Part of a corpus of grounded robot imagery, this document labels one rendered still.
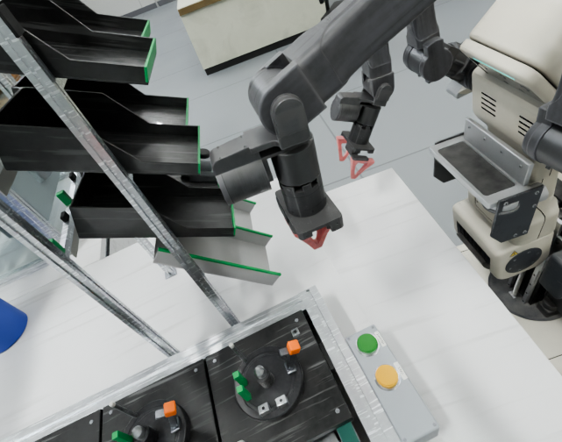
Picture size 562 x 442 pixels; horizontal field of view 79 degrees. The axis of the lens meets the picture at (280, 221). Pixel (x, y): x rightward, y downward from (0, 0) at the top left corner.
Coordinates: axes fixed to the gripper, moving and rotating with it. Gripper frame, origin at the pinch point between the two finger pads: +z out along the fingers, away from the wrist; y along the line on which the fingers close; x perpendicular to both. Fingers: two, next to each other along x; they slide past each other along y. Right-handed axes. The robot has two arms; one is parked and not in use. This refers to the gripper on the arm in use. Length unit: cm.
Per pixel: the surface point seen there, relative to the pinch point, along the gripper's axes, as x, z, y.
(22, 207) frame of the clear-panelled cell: -77, 15, -80
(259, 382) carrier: -18.7, 22.5, 6.4
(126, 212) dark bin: -27.4, -7.8, -17.4
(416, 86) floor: 175, 118, -219
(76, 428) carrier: -60, 29, -4
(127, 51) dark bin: -15.2, -28.4, -27.3
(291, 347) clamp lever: -10.6, 16.8, 5.7
